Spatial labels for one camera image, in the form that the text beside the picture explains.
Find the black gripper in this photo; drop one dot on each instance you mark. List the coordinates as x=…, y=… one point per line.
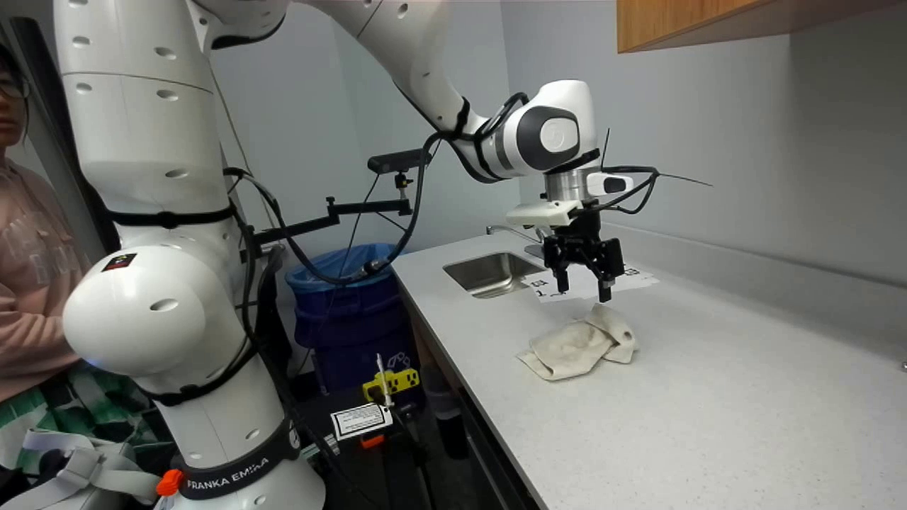
x=582, y=244

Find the beige cloth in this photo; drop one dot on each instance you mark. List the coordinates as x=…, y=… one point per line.
x=578, y=346

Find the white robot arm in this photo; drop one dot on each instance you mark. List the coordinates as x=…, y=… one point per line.
x=142, y=123

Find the large marker-printed paper sheet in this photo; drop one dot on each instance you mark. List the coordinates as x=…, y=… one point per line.
x=624, y=278

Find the steel faucet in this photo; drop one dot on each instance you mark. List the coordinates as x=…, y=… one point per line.
x=515, y=230

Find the steel sink basin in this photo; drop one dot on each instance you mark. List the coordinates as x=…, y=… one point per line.
x=491, y=270

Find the thin black zip tie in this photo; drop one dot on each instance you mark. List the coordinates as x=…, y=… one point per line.
x=685, y=181

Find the yellow tag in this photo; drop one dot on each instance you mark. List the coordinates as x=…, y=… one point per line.
x=393, y=387

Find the blue trash bin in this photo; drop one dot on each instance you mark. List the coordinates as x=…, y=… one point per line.
x=349, y=312

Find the white label plate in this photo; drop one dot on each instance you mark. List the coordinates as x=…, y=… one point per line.
x=362, y=420

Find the person in pink hoodie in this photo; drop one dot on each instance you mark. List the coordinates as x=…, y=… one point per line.
x=30, y=274

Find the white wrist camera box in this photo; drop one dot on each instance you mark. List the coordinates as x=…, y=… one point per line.
x=619, y=186

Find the black bar-shaped camera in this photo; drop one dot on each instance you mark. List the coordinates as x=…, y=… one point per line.
x=402, y=159

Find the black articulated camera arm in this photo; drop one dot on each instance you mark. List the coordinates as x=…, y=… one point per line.
x=330, y=219

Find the wooden wall cabinet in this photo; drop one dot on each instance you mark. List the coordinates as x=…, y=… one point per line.
x=718, y=18

